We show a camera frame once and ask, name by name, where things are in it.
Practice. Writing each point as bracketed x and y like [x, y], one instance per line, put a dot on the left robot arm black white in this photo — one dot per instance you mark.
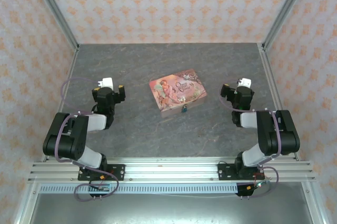
[68, 139]

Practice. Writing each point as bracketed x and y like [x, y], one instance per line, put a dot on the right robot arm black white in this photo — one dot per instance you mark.
[271, 134]

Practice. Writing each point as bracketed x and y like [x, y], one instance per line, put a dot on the pink illustrated storybook box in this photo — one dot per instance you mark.
[177, 92]

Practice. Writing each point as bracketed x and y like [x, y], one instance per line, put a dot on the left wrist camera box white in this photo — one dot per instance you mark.
[106, 82]

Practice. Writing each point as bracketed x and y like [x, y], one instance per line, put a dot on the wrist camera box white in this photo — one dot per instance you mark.
[245, 82]
[106, 82]

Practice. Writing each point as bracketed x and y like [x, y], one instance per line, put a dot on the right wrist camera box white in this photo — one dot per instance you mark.
[245, 82]

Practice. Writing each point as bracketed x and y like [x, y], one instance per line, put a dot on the aluminium table side rail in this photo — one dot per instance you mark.
[69, 76]
[271, 76]

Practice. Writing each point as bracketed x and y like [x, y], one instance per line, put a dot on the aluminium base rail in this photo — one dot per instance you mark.
[171, 170]

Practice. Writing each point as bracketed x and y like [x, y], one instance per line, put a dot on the aluminium frame post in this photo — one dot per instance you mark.
[54, 10]
[285, 10]

